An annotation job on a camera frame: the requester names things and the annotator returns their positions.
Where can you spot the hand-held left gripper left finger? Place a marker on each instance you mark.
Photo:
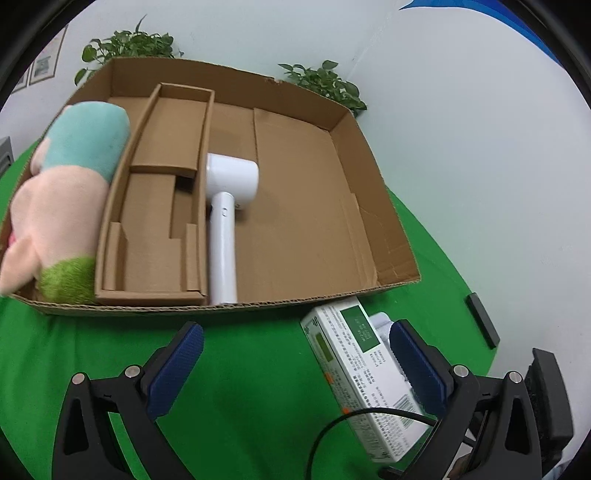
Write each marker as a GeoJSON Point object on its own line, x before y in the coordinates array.
{"type": "Point", "coordinates": [178, 364]}

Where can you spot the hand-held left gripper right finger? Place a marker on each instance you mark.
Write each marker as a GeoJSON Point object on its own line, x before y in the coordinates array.
{"type": "Point", "coordinates": [418, 364]}

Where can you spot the white box with green label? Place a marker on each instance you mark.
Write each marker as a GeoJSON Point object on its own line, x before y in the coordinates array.
{"type": "Point", "coordinates": [360, 369]}

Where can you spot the white hair dryer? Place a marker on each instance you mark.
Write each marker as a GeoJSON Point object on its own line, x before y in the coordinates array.
{"type": "Point", "coordinates": [222, 230]}

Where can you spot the cardboard insert tray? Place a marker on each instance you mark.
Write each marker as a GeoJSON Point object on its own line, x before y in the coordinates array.
{"type": "Point", "coordinates": [152, 212]}

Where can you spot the large cardboard box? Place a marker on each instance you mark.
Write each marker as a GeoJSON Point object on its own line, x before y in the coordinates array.
{"type": "Point", "coordinates": [300, 221]}

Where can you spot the pink pig plush toy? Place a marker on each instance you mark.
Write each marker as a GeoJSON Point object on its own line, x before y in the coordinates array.
{"type": "Point", "coordinates": [60, 198]}

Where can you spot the black rectangular bar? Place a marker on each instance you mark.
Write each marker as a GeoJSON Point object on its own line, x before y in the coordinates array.
{"type": "Point", "coordinates": [482, 319]}

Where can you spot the green tablecloth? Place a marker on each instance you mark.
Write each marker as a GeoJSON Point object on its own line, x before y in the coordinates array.
{"type": "Point", "coordinates": [258, 369]}

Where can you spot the stack of grey plastic stools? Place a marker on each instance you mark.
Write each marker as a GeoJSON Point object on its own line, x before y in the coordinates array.
{"type": "Point", "coordinates": [4, 154]}

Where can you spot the small potted green plant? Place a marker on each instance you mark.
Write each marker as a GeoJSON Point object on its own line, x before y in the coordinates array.
{"type": "Point", "coordinates": [325, 83]}

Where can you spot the bushy potted green plant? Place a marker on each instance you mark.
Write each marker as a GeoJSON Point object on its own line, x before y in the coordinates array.
{"type": "Point", "coordinates": [134, 44]}

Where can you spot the wall of framed documents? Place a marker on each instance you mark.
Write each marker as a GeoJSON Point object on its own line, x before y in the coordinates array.
{"type": "Point", "coordinates": [44, 60]}

